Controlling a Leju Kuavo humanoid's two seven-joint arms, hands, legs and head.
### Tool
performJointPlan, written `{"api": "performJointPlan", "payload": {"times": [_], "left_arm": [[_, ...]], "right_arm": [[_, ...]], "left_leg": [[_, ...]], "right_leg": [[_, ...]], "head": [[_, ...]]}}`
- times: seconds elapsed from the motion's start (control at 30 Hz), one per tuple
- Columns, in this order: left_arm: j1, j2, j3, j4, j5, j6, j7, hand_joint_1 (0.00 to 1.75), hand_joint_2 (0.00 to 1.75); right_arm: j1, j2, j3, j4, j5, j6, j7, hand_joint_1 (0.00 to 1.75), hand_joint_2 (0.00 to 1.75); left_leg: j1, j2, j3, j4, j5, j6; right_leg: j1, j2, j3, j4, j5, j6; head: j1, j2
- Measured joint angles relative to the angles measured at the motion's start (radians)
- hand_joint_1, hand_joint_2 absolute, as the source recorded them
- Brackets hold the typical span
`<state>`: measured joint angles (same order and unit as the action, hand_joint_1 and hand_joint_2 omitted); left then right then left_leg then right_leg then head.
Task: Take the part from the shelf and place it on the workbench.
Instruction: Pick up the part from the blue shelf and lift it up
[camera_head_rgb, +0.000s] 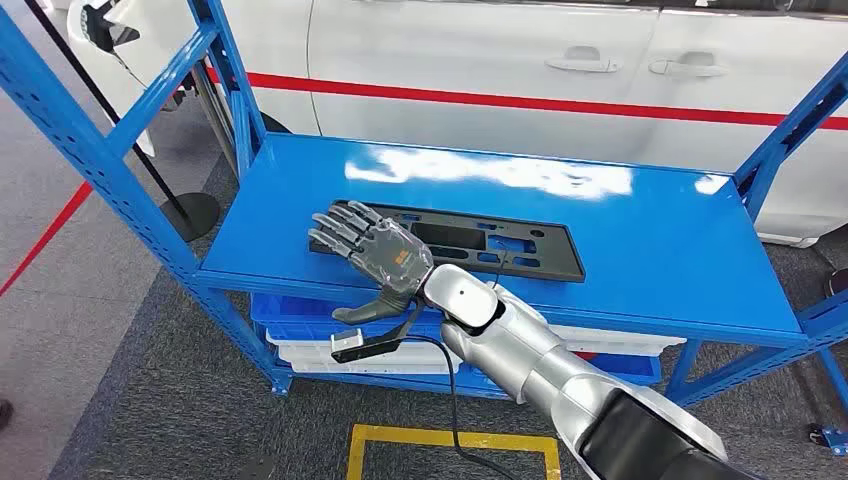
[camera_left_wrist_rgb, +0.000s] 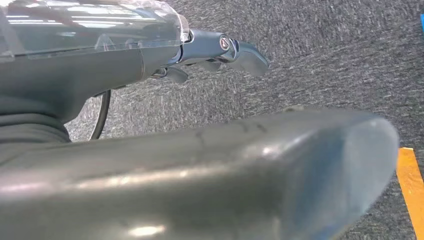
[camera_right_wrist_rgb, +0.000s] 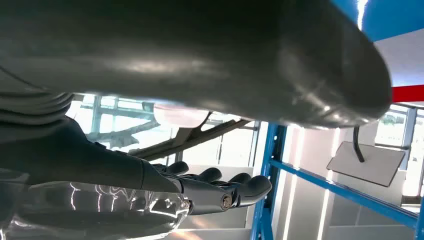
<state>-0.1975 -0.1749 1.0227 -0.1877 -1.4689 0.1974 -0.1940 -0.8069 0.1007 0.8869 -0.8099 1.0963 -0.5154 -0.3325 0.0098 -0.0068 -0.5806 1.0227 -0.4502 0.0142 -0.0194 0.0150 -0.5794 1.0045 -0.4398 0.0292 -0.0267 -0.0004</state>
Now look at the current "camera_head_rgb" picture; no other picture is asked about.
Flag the grey aluminium profile bar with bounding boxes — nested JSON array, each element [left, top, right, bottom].
[[190, 66, 240, 179]]

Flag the white plastic crate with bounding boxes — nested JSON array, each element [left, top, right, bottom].
[[568, 344, 667, 360], [548, 324, 687, 350], [266, 329, 463, 367], [290, 360, 463, 376]]

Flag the red floor tape line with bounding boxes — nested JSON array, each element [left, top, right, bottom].
[[0, 182, 95, 299]]

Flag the white car with red stripe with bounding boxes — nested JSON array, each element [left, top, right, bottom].
[[66, 0, 848, 250]]

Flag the thin black wire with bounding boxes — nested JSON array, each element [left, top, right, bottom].
[[492, 243, 512, 289]]

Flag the black stanchion post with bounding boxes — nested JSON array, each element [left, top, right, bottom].
[[25, 0, 222, 244]]

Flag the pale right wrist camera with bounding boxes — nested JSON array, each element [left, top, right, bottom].
[[330, 329, 365, 353]]

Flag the thick black cable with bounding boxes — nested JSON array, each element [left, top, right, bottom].
[[404, 334, 519, 480]]

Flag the blue plastic crate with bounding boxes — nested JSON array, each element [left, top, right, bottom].
[[250, 293, 446, 344], [457, 354, 664, 401]]

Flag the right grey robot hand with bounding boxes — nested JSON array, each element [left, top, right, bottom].
[[307, 199, 436, 326]]

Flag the black camera bracket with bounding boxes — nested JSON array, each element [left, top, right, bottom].
[[330, 299, 427, 365]]

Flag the blue metal shelf rack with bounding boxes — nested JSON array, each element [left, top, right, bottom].
[[0, 0, 848, 458]]

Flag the black plastic panel part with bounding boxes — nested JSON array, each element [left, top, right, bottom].
[[308, 199, 587, 284]]

